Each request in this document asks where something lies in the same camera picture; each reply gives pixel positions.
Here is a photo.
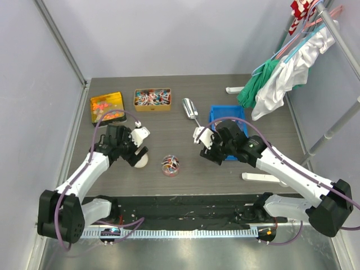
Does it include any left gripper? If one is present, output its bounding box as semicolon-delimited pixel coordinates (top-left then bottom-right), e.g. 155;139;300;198
117;128;147;166

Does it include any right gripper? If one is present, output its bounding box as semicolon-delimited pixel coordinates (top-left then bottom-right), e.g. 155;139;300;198
200;129;235;165

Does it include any beige jar lid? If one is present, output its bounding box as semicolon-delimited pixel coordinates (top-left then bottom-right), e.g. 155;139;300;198
134;154;149;168

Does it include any clear plastic jar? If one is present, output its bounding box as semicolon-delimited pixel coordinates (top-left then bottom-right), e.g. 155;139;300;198
161;155;180;177

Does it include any silver metal scoop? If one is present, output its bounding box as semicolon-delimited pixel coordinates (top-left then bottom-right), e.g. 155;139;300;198
182;98;201;127

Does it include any gold tin of lollipops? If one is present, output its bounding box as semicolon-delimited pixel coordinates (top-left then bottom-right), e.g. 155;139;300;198
134;88;172;112

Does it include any gold tin of star candies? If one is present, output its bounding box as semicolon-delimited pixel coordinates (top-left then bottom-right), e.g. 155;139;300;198
89;92;127;127

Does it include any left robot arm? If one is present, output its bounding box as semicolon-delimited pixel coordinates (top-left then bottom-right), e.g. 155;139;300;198
37;122;150;244

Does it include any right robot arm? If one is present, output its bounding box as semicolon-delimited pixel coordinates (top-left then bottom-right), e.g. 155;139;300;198
193;116;357;237

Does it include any blue plastic bin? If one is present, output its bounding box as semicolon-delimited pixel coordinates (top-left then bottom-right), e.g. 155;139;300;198
208;105;249;161

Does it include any green garment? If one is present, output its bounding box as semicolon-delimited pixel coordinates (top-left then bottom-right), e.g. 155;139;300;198
237;59;279;109

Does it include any white clothes rack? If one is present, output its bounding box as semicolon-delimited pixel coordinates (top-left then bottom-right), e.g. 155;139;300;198
225;0;360;188

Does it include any red white garment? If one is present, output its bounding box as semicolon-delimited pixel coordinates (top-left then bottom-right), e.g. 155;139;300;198
288;1;320;36

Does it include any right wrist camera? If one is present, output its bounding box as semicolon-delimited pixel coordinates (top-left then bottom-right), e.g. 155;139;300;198
193;127;214;150

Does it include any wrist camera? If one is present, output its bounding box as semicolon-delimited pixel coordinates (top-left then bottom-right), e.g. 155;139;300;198
130;121;150;147
193;127;214;150

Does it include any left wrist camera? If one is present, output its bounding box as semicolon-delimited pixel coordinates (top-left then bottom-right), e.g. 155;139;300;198
130;121;150;147

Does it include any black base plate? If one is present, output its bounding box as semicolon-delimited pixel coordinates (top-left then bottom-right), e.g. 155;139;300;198
53;195;321;226

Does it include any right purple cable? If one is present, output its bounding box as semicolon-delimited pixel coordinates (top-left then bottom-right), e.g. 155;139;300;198
195;117;360;246

